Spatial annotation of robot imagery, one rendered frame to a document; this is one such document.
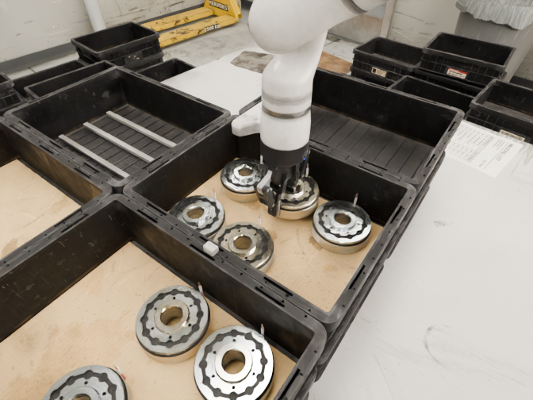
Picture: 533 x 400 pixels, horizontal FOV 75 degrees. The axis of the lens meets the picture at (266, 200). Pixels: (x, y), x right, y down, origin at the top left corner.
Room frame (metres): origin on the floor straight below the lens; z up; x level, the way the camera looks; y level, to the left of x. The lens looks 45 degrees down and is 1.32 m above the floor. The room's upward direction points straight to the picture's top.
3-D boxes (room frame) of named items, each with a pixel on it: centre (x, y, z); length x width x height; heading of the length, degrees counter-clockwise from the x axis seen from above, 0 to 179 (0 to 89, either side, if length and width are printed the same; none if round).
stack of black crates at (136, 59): (2.04, 0.85, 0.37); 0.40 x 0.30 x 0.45; 138
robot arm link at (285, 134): (0.46, -0.01, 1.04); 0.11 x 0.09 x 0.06; 53
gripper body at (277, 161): (0.44, -0.03, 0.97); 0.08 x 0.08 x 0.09
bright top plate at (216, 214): (0.42, 0.13, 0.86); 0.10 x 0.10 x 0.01
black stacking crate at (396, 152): (0.66, -0.18, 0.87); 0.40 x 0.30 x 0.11; 54
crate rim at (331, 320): (0.41, 0.00, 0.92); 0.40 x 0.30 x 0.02; 54
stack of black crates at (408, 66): (2.11, -0.77, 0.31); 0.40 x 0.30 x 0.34; 48
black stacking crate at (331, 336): (0.41, 0.00, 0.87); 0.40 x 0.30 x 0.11; 54
